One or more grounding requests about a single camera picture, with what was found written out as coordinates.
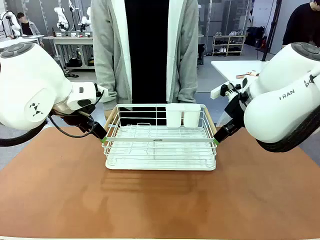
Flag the white background desk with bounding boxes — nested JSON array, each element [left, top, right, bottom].
[[0, 34, 45, 50]]

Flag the white background workbench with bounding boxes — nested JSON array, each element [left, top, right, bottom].
[[42, 34, 95, 71]]

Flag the black right arm cable sleeve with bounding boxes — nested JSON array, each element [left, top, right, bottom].
[[255, 104, 320, 154]]

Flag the white plastic cutlery holder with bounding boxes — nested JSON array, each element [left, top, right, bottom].
[[165, 103, 202, 129]]

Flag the black arm cable sleeve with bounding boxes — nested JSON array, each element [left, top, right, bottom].
[[0, 119, 49, 148], [255, 104, 320, 154]]

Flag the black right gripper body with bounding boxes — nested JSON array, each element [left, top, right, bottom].
[[224, 95, 248, 126]]

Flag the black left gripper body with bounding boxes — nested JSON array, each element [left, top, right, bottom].
[[61, 111, 99, 136]]

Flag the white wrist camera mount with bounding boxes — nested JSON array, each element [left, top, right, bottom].
[[210, 80, 243, 101], [96, 83, 109, 98]]

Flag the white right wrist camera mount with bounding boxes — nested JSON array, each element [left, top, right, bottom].
[[210, 80, 243, 101]]

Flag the person's left forearm grey sleeve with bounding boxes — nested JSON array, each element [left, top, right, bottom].
[[177, 49, 200, 104]]

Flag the person in grey cardigan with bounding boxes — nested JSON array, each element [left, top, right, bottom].
[[90, 0, 200, 111]]

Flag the wooden shoe rack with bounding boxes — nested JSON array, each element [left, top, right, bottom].
[[212, 34, 246, 57]]

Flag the person's right forearm grey sleeve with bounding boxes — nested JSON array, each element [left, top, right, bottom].
[[93, 49, 120, 111]]

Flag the white side table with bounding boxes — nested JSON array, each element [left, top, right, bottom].
[[210, 59, 270, 86]]

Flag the clear plastic bag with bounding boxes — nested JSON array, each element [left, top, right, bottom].
[[215, 109, 234, 128]]

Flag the white dish rack drip tray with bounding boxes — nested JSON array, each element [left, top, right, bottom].
[[105, 158, 217, 172]]

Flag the white wire dish rack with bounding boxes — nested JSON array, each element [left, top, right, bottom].
[[101, 103, 218, 172]]

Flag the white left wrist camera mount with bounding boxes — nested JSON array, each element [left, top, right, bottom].
[[96, 83, 109, 98]]

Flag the black stand pole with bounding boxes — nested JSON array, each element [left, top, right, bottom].
[[261, 0, 283, 62]]

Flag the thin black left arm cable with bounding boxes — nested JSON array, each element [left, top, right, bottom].
[[46, 83, 105, 139]]

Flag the black left arm cable sleeve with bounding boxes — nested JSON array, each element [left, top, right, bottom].
[[0, 119, 49, 148]]

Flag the black bags pile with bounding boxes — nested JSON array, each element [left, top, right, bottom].
[[246, 25, 267, 49]]

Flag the background person in black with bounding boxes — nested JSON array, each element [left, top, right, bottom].
[[281, 1, 320, 49]]

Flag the background person in grey jacket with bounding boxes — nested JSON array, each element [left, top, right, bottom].
[[15, 12, 45, 47]]

